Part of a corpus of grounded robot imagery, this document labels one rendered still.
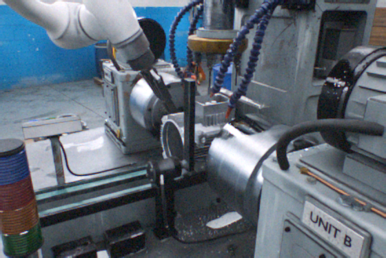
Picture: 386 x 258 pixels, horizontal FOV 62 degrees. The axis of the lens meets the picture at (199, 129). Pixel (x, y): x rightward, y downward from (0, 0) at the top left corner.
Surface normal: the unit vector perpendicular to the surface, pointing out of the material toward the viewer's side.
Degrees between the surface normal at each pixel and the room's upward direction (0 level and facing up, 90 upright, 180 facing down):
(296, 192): 90
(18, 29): 90
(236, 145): 47
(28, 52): 90
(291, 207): 89
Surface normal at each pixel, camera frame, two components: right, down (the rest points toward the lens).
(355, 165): -0.87, 0.16
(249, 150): -0.58, -0.57
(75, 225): 0.50, 0.32
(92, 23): -0.46, 0.65
